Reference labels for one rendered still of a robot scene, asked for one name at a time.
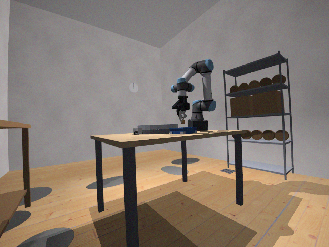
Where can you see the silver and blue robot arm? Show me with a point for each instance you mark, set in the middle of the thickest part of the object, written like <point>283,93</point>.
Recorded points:
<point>182,86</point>

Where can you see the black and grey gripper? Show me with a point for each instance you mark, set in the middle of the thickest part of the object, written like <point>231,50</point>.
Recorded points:
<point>182,107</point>

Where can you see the blue open-top crate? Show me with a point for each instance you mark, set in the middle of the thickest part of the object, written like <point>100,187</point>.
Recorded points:
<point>183,130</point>

